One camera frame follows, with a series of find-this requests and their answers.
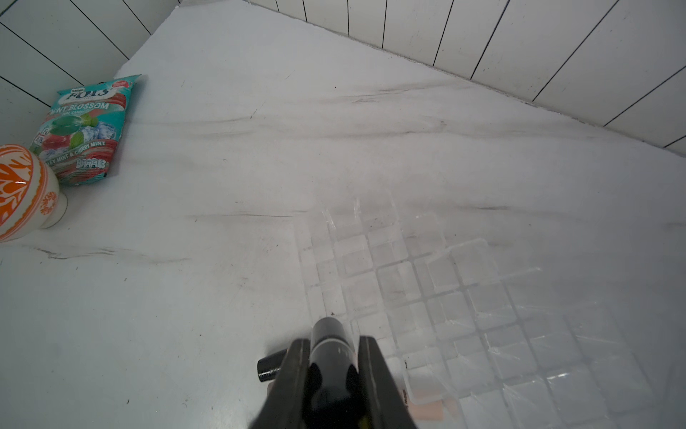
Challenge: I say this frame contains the clear acrylic lipstick organizer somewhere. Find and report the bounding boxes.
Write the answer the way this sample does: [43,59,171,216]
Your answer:
[293,195,685,428]

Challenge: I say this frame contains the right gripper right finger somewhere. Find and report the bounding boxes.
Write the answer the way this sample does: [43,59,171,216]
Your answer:
[357,335,416,429]

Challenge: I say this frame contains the orange white patterned bowl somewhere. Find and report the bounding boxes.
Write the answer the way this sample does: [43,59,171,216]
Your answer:
[1,144,68,242]

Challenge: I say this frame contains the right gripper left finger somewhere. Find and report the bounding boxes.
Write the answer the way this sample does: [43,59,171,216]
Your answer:
[249,339,311,429]

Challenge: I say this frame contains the teal mint candy bag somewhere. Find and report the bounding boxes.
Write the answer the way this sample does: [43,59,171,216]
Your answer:
[30,75,139,186]

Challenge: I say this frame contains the pink clear lip gloss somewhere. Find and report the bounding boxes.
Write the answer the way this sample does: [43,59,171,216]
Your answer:
[399,387,454,428]

